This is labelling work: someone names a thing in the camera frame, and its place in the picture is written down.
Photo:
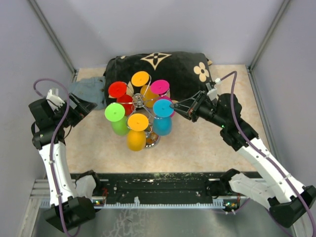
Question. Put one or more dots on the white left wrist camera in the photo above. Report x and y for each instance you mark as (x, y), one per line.
(54, 100)

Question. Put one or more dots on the black floral plush pillow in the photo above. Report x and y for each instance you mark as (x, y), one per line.
(187, 73)

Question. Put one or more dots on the orange plastic wine glass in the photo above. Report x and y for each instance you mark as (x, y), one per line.
(142, 80)
(136, 138)

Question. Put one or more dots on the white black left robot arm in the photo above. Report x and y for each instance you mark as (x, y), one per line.
(70, 201)

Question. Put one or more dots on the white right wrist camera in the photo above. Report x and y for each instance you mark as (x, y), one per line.
(212, 90)

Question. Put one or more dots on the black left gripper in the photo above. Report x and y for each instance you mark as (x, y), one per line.
(82, 109)

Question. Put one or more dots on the blue plastic wine glass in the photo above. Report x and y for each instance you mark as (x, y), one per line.
(162, 124)

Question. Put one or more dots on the green plastic wine glass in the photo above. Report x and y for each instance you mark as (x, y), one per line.
(115, 114)

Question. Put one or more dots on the red plastic wine glass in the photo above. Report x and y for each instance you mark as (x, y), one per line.
(118, 90)

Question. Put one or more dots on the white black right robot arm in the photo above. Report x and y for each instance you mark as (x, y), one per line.
(285, 198)

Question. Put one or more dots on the back orange plastic wine glass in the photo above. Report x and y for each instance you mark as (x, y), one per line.
(142, 80)

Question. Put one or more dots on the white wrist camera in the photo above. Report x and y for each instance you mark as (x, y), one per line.
(212, 90)
(54, 100)

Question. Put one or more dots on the front orange plastic wine glass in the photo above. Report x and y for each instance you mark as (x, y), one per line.
(136, 138)

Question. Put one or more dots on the light blue denim cloth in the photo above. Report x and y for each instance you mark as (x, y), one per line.
(91, 90)

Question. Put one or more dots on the chrome wire wine glass rack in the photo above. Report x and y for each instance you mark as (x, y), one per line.
(152, 138)

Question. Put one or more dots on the magenta plastic wine glass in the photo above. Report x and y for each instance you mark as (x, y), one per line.
(161, 91)

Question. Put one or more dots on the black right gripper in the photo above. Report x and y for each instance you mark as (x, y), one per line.
(184, 107)

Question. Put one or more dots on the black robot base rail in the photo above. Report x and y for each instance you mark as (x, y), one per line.
(163, 190)

